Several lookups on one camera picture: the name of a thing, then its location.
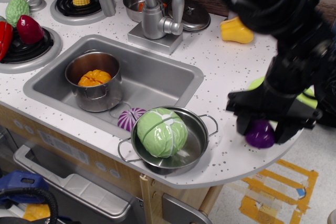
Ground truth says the tall steel pot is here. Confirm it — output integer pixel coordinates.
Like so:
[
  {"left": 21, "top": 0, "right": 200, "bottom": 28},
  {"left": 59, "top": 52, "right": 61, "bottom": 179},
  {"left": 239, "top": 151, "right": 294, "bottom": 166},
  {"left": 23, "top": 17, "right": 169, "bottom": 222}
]
[{"left": 65, "top": 50, "right": 122, "bottom": 112}]

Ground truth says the purple striped toy onion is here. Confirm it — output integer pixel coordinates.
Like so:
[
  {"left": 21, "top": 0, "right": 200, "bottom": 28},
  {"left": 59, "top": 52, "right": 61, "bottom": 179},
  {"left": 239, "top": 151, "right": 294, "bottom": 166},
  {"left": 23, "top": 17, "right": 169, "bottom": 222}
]
[{"left": 117, "top": 108, "right": 146, "bottom": 132}]

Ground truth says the green toy cabbage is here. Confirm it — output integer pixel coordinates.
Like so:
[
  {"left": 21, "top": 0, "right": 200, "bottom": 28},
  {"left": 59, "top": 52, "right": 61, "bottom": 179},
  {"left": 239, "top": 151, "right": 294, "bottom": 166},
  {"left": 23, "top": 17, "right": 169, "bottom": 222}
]
[{"left": 136, "top": 108, "right": 188, "bottom": 158}]

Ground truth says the rear right stove burner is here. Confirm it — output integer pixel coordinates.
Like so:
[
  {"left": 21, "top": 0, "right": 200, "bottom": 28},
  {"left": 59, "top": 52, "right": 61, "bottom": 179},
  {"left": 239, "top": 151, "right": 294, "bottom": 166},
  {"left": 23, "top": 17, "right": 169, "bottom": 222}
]
[{"left": 50, "top": 0, "right": 105, "bottom": 26}]

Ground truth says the green bumpy toy vegetable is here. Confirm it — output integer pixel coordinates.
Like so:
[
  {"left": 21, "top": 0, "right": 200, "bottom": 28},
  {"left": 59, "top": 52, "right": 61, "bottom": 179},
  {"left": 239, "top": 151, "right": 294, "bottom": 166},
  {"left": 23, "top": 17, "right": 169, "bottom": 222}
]
[{"left": 5, "top": 0, "right": 30, "bottom": 27}]

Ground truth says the grey stove knob lower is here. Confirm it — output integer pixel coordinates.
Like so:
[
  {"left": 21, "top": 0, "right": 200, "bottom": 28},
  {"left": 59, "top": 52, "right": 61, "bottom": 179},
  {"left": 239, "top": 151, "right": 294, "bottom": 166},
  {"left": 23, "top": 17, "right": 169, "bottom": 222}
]
[{"left": 27, "top": 0, "right": 47, "bottom": 13}]

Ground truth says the red toy bell pepper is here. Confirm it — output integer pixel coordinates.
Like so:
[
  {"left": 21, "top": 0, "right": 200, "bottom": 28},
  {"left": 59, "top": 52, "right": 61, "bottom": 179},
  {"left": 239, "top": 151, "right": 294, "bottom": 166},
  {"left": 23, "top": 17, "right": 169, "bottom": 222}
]
[{"left": 0, "top": 21, "right": 14, "bottom": 60}]

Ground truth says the steel pot lid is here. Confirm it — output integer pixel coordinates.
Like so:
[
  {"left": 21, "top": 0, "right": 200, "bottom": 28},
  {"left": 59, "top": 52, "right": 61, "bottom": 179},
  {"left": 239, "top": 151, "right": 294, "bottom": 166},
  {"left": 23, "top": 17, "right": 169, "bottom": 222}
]
[{"left": 166, "top": 0, "right": 211, "bottom": 31}]

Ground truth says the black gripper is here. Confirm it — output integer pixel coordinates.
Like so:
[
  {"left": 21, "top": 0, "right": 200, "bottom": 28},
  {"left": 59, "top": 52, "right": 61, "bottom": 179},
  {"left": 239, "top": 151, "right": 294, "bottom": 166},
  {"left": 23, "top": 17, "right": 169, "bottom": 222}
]
[{"left": 226, "top": 84, "right": 322, "bottom": 144}]

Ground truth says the lime green plate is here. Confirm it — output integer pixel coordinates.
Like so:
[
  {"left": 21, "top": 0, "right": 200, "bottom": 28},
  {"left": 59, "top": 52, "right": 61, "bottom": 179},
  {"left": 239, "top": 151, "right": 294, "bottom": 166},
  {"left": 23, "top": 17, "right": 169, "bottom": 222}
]
[{"left": 248, "top": 77, "right": 318, "bottom": 108}]

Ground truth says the silver toy faucet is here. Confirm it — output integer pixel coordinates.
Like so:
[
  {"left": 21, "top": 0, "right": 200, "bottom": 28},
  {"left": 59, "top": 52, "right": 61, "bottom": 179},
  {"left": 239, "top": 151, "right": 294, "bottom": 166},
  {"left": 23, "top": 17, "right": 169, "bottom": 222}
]
[{"left": 95, "top": 0, "right": 185, "bottom": 55}]

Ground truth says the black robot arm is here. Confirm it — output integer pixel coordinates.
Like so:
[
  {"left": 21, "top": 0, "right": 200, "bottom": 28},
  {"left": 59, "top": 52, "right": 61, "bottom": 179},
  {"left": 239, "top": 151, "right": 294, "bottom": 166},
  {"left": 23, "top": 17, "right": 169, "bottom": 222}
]
[{"left": 223, "top": 0, "right": 335, "bottom": 144}]

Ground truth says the front left stove burner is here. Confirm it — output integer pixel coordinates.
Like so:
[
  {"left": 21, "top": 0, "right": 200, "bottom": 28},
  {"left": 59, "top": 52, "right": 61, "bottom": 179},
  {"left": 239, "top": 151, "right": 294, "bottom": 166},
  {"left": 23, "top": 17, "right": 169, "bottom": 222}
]
[{"left": 1, "top": 27, "right": 62, "bottom": 73}]

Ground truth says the grey toy oven door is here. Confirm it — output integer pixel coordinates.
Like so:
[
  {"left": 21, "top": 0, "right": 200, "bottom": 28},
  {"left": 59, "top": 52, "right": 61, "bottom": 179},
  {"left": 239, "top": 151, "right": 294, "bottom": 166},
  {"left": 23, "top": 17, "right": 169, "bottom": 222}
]
[{"left": 14, "top": 145, "right": 145, "bottom": 223}]

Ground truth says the blue clamp tool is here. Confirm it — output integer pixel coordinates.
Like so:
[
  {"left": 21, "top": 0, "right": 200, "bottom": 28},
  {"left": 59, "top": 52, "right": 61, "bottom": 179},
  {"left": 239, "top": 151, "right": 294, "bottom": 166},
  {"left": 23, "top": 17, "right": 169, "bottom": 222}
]
[{"left": 1, "top": 170, "right": 49, "bottom": 205}]

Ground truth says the orange toy pumpkin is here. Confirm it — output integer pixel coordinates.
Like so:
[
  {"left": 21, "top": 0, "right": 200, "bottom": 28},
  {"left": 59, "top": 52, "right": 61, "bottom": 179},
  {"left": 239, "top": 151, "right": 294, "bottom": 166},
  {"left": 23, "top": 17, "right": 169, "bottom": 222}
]
[{"left": 78, "top": 69, "right": 112, "bottom": 87}]

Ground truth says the black cable hose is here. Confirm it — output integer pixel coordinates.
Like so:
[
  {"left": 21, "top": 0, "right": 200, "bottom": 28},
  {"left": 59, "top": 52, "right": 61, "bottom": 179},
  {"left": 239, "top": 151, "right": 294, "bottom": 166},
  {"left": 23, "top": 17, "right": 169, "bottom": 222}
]
[{"left": 0, "top": 187, "right": 59, "bottom": 224}]

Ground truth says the orange toy in small pot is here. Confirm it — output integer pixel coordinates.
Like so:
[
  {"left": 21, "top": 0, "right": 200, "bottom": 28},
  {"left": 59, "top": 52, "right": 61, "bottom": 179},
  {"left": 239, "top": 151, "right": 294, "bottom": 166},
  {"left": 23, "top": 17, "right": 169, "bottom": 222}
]
[{"left": 138, "top": 2, "right": 167, "bottom": 12}]

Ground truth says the small steel pot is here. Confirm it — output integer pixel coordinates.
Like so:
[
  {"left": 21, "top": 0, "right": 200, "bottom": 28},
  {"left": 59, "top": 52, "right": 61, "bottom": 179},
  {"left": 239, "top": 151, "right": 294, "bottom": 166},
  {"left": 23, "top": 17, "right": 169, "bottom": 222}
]
[{"left": 123, "top": 0, "right": 171, "bottom": 23}]

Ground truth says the yellow cloth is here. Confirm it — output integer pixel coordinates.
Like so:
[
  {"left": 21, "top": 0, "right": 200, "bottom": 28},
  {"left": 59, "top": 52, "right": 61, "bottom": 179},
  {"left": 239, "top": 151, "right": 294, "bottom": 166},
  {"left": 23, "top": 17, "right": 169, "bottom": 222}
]
[{"left": 23, "top": 204, "right": 50, "bottom": 221}]

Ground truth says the purple toy eggplant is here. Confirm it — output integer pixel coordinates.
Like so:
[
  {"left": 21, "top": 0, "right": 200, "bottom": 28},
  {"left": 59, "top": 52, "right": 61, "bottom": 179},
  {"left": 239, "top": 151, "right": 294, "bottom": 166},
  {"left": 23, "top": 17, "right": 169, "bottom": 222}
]
[{"left": 245, "top": 120, "right": 275, "bottom": 148}]

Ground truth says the yellow toy bell pepper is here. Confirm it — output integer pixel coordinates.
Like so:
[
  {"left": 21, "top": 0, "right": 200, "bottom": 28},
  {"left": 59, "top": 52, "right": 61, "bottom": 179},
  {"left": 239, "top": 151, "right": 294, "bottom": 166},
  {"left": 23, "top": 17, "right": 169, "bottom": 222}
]
[{"left": 220, "top": 17, "right": 254, "bottom": 44}]

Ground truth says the dark red toy pepper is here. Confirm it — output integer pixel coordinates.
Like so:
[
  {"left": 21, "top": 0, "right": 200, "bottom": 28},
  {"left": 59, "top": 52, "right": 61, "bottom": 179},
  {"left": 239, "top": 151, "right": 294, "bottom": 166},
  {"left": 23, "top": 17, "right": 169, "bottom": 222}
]
[{"left": 16, "top": 15, "right": 45, "bottom": 45}]

